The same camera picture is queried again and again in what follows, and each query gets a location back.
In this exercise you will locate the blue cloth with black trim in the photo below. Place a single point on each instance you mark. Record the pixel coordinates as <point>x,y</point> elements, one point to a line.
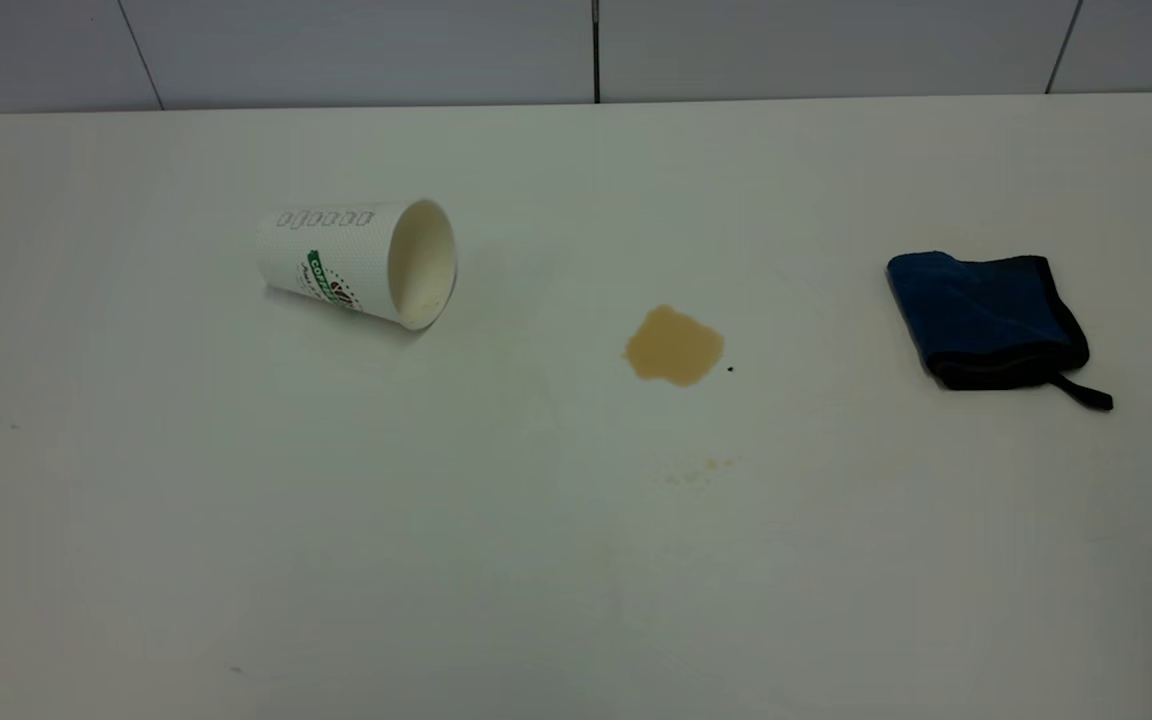
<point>981,310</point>

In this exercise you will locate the brown coffee spill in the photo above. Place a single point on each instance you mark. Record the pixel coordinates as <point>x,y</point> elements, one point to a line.
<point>674,346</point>

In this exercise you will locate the white paper coffee cup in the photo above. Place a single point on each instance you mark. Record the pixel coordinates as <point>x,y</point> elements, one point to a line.
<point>336,255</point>

